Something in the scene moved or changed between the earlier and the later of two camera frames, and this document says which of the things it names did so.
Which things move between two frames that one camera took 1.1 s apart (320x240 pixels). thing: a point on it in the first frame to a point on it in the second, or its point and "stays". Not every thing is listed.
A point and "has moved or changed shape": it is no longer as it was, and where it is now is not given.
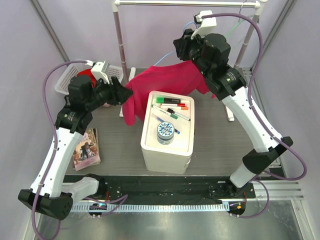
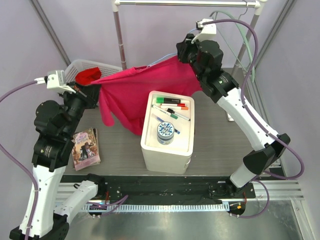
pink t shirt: [183, 76] has moved or changed shape
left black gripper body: [104, 93] to [76, 103]
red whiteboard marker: [179, 104] stays
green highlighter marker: [168, 100] stays
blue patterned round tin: [165, 132] stays
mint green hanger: [240, 22] to [246, 37]
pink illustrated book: [87, 152] stays
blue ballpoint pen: [161, 120] stays
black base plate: [164, 189] stays
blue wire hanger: [183, 31] has moved or changed shape
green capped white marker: [164, 111] stays
